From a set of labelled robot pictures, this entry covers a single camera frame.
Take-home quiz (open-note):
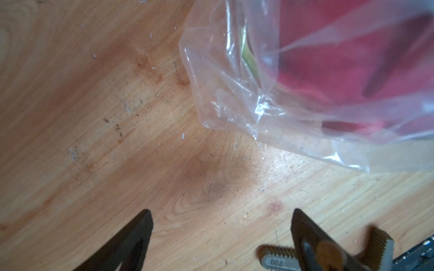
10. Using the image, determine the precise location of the clear zip-top bag blue seal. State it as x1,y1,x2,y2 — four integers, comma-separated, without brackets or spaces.
179,1,434,172

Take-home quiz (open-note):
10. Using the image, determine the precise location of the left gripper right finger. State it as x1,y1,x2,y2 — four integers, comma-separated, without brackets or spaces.
291,208,369,271

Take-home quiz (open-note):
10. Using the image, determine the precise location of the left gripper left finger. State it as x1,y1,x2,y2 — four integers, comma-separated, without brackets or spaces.
75,210,154,271

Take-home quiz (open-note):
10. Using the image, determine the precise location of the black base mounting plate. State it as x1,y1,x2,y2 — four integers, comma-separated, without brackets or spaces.
392,236,434,271

